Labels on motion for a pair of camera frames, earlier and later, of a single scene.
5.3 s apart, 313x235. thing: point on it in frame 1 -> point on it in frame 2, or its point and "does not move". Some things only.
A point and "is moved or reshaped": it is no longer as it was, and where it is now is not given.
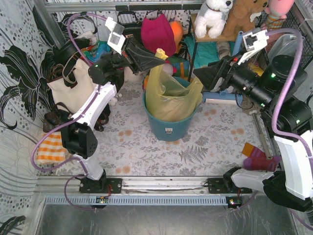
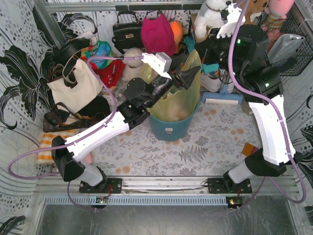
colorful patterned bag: x=94 y=52 does not move
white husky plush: x=212 y=17 does not move
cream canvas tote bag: x=70 y=98 does not move
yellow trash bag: x=168 y=100 is moved or reshaped
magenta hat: x=156 y=33 does not move
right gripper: x=224 y=74 -> x=204 y=48
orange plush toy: x=178 y=30 does not move
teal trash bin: x=170 y=131 does not move
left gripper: x=127 y=55 -> x=175 y=77
